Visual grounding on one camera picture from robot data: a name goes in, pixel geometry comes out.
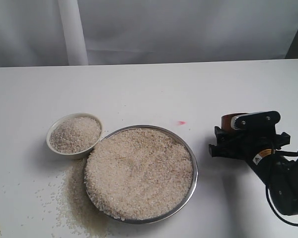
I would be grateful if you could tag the white backdrop curtain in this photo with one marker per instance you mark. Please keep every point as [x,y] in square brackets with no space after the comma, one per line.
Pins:
[95,32]

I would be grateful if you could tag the rice in white bowl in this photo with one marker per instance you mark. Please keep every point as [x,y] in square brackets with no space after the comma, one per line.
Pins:
[75,135]

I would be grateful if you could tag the round steel tray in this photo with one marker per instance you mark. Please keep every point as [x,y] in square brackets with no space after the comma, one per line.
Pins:
[193,178]

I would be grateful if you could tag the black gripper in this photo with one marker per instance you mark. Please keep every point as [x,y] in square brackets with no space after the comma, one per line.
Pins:
[260,148]

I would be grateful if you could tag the brown wooden cup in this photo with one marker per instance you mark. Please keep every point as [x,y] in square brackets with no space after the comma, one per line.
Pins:
[226,123]

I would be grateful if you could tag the rice heap in tray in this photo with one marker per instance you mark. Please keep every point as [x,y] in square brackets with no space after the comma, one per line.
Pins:
[139,176]

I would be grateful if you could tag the spilled rice on table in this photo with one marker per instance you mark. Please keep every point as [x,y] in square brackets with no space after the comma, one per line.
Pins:
[65,201]

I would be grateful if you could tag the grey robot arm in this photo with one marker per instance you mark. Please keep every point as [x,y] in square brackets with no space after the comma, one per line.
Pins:
[284,199]

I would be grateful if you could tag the white ceramic bowl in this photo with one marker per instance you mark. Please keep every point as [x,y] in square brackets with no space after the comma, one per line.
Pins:
[78,155]

